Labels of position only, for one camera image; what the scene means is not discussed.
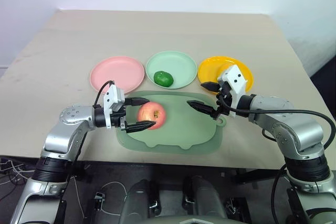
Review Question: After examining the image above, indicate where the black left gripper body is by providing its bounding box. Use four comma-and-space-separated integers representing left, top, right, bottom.
110, 104, 128, 131

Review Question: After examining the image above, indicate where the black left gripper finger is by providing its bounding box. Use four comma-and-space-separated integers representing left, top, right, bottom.
124, 98, 151, 107
122, 120, 158, 134

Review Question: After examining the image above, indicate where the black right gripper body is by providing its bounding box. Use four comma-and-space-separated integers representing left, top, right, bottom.
211, 82, 235, 120

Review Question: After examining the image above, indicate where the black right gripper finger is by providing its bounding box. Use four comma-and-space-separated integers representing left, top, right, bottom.
186, 100, 220, 119
200, 81, 221, 93

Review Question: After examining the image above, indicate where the red apple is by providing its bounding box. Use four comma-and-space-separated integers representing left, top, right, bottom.
136, 102, 166, 131

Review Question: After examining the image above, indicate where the yellow plate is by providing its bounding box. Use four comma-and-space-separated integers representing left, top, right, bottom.
197, 56, 255, 95

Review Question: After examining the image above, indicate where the pink plate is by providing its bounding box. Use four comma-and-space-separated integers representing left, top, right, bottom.
89, 56, 146, 95

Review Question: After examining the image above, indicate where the light green plate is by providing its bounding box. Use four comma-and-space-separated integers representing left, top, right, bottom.
145, 51, 198, 90

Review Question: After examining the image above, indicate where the green silicone mat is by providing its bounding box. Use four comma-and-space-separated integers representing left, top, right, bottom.
115, 90, 227, 155

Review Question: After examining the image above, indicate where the green bell pepper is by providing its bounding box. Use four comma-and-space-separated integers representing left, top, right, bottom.
153, 70, 174, 88

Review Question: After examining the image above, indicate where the dark grey rounded shape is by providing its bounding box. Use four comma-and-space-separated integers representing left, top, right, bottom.
118, 178, 160, 224
183, 175, 228, 224

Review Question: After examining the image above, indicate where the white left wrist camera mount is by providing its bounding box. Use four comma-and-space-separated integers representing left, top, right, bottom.
102, 84, 127, 130

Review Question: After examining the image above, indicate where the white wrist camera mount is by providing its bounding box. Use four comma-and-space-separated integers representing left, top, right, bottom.
102, 84, 127, 130
217, 64, 249, 118

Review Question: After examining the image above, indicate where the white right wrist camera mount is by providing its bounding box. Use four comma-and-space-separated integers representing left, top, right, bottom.
217, 64, 249, 118

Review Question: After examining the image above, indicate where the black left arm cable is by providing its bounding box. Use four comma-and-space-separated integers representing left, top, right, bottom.
93, 80, 117, 110

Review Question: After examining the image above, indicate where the thin white loose cable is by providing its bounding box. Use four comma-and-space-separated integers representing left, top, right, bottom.
99, 181, 128, 216

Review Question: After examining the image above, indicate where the black table frame bar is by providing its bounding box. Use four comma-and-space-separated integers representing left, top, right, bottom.
230, 168, 288, 186

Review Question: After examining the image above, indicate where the white floor cable bundle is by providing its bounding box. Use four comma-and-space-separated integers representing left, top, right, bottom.
0, 157, 36, 201

